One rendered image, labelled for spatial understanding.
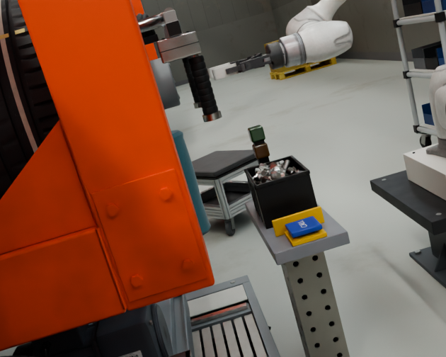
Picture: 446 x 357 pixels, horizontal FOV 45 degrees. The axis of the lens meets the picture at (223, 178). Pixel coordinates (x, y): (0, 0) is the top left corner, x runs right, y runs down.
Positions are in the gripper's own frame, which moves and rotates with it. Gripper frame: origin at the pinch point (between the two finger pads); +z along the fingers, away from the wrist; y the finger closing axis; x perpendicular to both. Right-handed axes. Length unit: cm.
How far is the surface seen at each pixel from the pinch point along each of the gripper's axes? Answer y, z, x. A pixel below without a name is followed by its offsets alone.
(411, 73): 133, -117, -37
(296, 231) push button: -48, -4, -35
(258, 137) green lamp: -9.9, -6.1, -19.7
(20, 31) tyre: -44, 39, 21
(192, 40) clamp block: -36.5, 6.0, 10.2
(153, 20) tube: -22.9, 12.6, 17.2
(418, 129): 138, -116, -70
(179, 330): -11, 32, -68
